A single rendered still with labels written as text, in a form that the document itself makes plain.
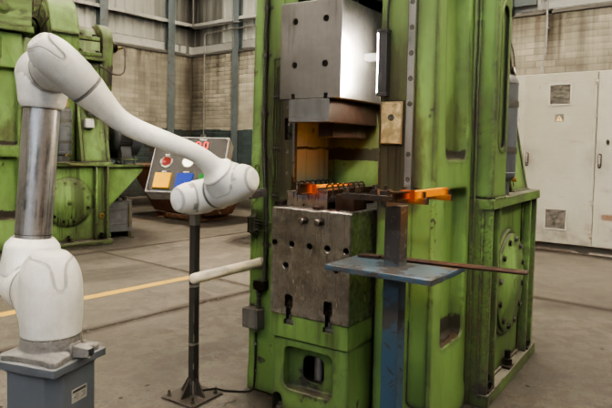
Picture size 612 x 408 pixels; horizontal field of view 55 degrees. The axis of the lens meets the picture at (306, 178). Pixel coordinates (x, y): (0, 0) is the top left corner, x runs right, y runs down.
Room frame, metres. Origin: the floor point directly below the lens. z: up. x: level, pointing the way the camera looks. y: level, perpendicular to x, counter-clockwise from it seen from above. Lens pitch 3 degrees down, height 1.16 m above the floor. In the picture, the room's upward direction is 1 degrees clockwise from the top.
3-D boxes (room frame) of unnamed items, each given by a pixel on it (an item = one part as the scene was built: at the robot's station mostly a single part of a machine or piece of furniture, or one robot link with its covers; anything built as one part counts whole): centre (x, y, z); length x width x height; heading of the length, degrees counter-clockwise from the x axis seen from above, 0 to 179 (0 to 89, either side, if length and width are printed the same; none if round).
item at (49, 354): (1.55, 0.65, 0.63); 0.22 x 0.18 x 0.06; 71
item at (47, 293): (1.57, 0.68, 0.77); 0.18 x 0.16 x 0.22; 40
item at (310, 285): (2.61, -0.17, 0.69); 0.56 x 0.38 x 0.45; 147
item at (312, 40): (2.61, -0.16, 1.56); 0.42 x 0.39 x 0.40; 147
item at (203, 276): (2.57, 0.33, 0.62); 0.44 x 0.05 x 0.05; 147
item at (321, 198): (2.63, -0.12, 0.96); 0.42 x 0.20 x 0.09; 147
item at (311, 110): (2.63, -0.12, 1.32); 0.42 x 0.20 x 0.10; 147
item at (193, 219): (2.69, 0.50, 0.54); 0.04 x 0.04 x 1.08; 57
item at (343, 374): (2.61, -0.17, 0.23); 0.55 x 0.37 x 0.47; 147
